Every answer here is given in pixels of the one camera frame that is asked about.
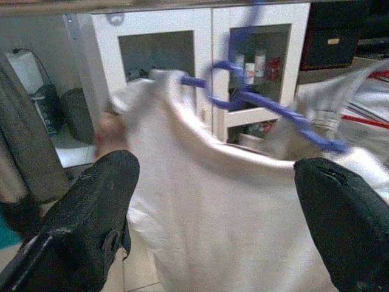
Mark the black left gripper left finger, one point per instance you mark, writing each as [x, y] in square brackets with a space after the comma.
[76, 219]

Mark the black storage box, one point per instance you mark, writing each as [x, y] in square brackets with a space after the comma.
[331, 30]

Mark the white printed cup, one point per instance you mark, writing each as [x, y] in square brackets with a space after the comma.
[259, 65]
[249, 73]

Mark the white shirt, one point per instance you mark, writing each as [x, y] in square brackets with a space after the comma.
[212, 197]

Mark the white jeans dark stitching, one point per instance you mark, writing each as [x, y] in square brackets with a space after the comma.
[334, 88]

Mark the white glass-door cabinet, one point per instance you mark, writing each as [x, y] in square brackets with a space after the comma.
[203, 36]

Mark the grey metal desk leg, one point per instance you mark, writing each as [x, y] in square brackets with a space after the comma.
[85, 61]

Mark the red mug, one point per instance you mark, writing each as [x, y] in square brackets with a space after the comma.
[274, 68]

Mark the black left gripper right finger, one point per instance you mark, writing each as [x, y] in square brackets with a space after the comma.
[349, 228]

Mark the teal floor mat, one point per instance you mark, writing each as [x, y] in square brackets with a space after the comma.
[7, 228]

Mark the blue plastic hanger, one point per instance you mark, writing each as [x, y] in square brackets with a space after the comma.
[264, 102]

